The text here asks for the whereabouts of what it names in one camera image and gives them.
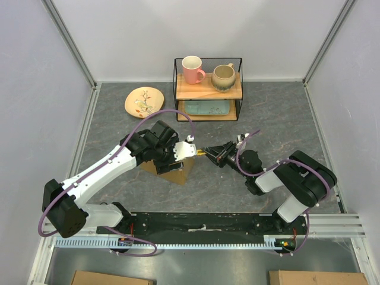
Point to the grey slotted cable duct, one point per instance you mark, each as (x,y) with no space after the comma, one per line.
(114,242)

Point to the pink ceramic mug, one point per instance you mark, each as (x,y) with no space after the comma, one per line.
(192,69)

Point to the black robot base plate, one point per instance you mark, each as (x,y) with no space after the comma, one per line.
(208,227)

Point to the yellow utility knife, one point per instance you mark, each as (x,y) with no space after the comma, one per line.
(201,152)

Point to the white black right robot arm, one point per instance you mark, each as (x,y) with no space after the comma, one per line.
(308,181)

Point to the aluminium frame rail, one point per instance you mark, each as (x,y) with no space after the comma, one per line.
(69,41)

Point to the teal rectangular ceramic tray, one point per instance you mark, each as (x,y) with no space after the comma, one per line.
(207,107)

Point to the cardboard box bottom right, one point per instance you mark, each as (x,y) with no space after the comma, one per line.
(282,277)

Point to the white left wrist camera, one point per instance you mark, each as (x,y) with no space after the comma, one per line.
(185,149)

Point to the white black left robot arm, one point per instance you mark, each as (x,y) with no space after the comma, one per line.
(65,204)

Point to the brown cardboard express box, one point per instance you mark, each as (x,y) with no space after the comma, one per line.
(176,176)

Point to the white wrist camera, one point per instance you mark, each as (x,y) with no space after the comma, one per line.
(185,149)
(240,139)

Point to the cardboard box bottom left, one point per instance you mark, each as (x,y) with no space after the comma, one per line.
(90,278)

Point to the beige stoneware mug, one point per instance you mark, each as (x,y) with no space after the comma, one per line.
(223,77)

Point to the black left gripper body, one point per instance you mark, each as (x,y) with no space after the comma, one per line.
(162,165)

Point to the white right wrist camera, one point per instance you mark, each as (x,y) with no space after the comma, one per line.
(240,139)

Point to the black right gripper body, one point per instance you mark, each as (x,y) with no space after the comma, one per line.
(228,157)

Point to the black wire wooden shelf rack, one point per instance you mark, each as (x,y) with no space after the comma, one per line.
(204,90)

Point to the beige plate with bird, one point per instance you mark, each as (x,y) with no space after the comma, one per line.
(143,101)

